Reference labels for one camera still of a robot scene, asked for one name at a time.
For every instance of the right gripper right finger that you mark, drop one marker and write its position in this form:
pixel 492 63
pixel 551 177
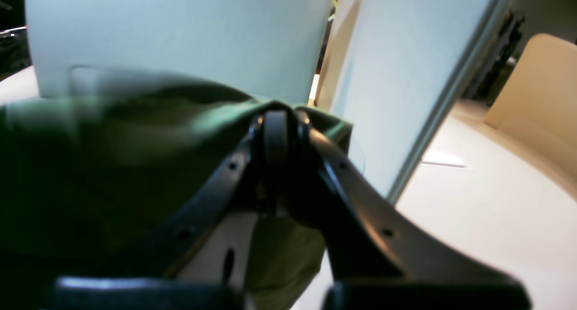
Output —
pixel 380 260

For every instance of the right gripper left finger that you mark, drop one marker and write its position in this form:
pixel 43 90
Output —
pixel 197 258

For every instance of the green t-shirt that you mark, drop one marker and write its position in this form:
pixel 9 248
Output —
pixel 83 177

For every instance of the white folding board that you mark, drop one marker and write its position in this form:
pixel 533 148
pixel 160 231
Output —
pixel 393 68

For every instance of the beige chair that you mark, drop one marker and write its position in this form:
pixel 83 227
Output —
pixel 538 104

